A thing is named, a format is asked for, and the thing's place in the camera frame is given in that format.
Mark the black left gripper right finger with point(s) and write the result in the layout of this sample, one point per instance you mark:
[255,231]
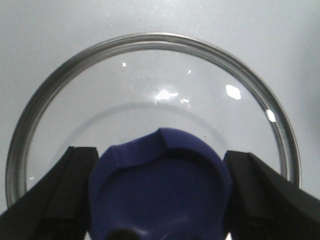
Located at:
[266,206]

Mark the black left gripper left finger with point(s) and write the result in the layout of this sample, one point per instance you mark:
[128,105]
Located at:
[57,207]

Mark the glass lid with blue knob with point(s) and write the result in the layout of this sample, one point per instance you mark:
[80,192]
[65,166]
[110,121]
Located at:
[162,110]

